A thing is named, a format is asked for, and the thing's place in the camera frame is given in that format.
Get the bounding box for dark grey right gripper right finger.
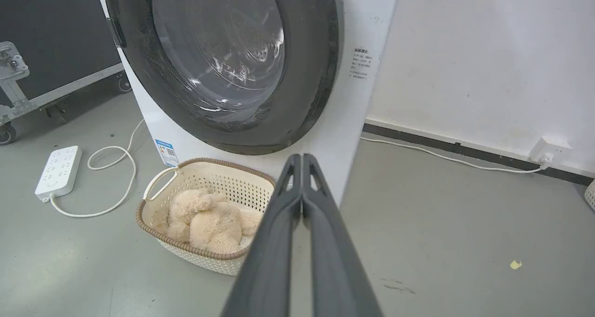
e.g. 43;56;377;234
302;154;384;317

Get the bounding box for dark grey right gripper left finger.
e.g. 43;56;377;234
220;154;303;317

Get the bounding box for white washing machine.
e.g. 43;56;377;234
94;0;401;206

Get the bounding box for dark round washing machine door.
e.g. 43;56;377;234
103;0;345;156

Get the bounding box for beige plush teddy bear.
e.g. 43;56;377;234
164;189;264;255

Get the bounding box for cream perforated laundry basket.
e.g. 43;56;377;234
136;158;278;276

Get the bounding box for blue energy label sticker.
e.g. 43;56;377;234
155;139;179;168

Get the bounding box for white power strip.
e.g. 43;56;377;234
35;145;83;203

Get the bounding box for black flight case with casters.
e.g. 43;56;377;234
0;0;133;145

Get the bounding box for white wall plug with cable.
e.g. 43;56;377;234
360;137;549;173

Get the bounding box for white power strip cable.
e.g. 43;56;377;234
49;119;145;218

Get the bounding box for white wall plug adapter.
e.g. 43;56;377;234
529;136;572;167

